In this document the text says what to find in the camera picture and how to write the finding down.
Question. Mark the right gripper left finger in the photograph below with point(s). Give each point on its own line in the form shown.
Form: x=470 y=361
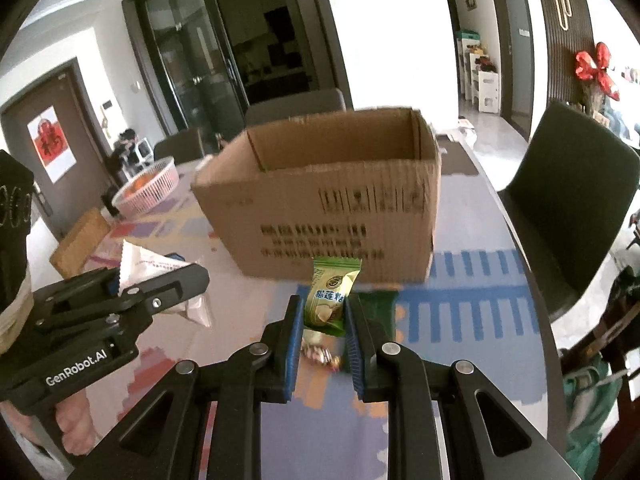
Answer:
x=204 y=421

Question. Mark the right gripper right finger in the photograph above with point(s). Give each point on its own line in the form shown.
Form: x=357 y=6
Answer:
x=444 y=421

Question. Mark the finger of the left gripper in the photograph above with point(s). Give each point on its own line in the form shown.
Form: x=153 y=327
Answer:
x=153 y=295

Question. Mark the gold candy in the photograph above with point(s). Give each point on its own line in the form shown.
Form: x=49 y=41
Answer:
x=321 y=356

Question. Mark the dark green snack packet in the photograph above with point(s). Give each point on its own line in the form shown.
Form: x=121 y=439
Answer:
x=379 y=306

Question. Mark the light green candy packet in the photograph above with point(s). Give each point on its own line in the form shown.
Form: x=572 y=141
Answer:
x=331 y=284

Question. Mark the person's left hand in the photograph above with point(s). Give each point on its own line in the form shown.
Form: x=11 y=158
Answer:
x=75 y=422

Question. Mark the woven wicker tissue box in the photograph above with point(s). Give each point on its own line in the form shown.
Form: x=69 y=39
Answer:
x=75 y=249

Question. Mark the white basket of oranges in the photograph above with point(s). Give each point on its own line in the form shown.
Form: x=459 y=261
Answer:
x=147 y=189

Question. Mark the dark chair far left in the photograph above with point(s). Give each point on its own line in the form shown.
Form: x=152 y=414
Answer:
x=183 y=146

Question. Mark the red fu door poster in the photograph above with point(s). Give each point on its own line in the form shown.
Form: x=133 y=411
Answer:
x=51 y=145

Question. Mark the brown entrance door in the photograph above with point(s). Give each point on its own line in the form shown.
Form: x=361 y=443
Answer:
x=62 y=203

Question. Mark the brown cardboard box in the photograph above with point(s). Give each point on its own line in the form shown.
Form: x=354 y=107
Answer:
x=360 y=184

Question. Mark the dark chair right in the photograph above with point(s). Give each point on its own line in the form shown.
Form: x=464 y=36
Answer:
x=568 y=201

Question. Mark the dark glass sliding door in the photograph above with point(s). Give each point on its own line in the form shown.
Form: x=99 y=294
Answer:
x=206 y=62

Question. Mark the dark chair behind box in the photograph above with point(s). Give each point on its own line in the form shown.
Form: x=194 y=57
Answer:
x=295 y=105

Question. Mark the white shelf unit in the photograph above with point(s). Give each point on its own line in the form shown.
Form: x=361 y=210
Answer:
x=479 y=80

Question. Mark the red bow decoration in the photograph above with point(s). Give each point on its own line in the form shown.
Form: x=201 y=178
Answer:
x=595 y=68

